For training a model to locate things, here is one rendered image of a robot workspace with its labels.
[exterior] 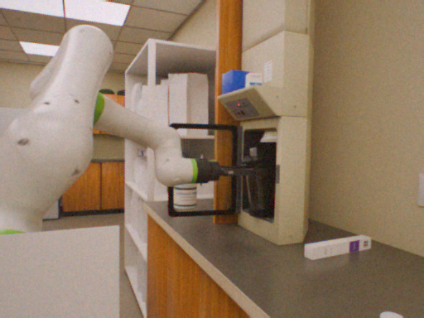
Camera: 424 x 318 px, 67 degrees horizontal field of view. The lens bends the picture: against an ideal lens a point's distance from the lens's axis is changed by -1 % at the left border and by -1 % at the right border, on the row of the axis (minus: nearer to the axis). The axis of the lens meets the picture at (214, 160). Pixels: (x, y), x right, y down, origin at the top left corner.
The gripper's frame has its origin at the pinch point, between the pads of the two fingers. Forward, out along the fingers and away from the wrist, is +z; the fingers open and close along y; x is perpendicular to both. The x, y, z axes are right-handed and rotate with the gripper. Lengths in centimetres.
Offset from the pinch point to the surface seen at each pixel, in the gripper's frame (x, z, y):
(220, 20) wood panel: -65, -7, 22
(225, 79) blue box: -37.1, -9.3, 10.2
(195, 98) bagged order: -45, 17, 123
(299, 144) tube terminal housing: -10.8, 9.7, -15.0
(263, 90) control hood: -29.0, -6.3, -15.0
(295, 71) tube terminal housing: -37.0, 6.6, -15.0
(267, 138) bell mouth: -12.8, 3.5, -2.7
